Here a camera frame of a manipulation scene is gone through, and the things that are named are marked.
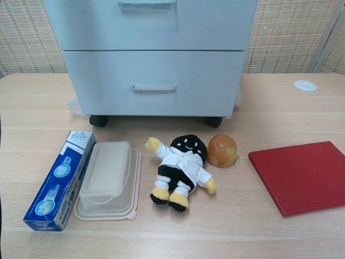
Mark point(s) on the white middle cabinet drawer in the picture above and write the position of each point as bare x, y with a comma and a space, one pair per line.
210, 27

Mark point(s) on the black plush doll white coat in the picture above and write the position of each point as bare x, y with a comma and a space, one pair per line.
183, 164

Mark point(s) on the red hardcover book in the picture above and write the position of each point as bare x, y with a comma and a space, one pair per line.
302, 175

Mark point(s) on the blue toothpaste box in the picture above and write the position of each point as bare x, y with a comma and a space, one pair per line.
54, 189

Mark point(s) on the beige lidded food container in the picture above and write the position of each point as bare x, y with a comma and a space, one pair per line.
107, 172

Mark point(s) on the white three-drawer cabinet body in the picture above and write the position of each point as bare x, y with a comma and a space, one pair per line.
161, 116

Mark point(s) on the black caster wheel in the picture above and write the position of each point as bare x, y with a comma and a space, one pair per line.
214, 122
98, 121

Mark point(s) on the orange jelly cup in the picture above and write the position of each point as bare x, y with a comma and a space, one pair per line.
222, 151

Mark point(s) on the white tall cabinet drawer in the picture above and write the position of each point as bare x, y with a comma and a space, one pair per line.
107, 81

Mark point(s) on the woven beige folding screen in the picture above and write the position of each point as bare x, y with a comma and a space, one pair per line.
283, 32

